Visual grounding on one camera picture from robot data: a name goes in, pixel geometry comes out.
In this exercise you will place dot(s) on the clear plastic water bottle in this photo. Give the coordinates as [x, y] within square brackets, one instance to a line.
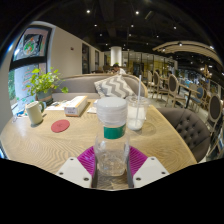
[111, 150]

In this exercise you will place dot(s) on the clear plastic cup with straw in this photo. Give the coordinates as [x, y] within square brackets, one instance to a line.
[137, 116]

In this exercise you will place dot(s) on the grey upholstered sofa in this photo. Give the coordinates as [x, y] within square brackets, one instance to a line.
[80, 85]

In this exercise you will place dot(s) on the group of ceiling lights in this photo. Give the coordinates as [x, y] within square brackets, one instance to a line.
[136, 12]

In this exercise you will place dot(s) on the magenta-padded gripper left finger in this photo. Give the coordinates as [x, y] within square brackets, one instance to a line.
[75, 170]

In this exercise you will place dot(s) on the dark grey tufted chair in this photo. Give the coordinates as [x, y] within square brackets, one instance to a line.
[186, 130]

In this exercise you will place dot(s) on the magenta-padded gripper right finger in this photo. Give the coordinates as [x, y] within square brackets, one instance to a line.
[150, 170]

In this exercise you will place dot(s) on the person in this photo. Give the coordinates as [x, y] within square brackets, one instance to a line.
[118, 69]

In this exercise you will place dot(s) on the flat round red coaster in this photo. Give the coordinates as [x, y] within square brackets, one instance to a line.
[60, 126]

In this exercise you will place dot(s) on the white tissue box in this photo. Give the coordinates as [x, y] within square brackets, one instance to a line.
[76, 106]

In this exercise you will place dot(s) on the framed food poster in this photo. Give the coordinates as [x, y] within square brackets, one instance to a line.
[31, 45]

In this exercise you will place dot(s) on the grey white chevron cushion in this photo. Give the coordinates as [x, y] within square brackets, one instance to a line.
[113, 86]

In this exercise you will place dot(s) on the green potted plant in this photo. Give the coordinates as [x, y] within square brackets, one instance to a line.
[43, 83]

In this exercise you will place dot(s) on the pale green ceramic mug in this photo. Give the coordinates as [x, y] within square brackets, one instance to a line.
[34, 113]

